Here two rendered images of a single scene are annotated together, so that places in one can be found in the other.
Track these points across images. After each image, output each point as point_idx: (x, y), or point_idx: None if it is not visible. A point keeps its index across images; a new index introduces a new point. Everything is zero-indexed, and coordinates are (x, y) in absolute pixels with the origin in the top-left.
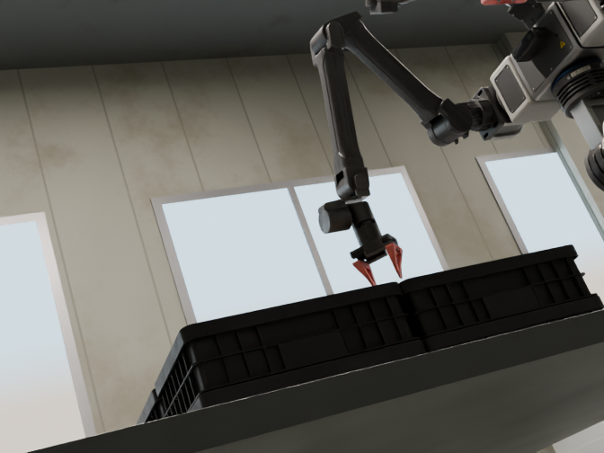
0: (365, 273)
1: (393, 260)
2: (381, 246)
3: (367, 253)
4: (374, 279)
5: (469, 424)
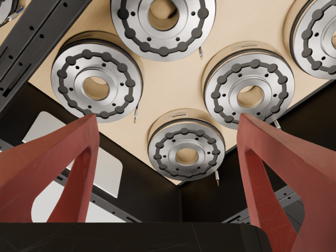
0: (294, 143)
1: (39, 143)
2: (3, 231)
3: (232, 243)
4: (249, 194)
5: None
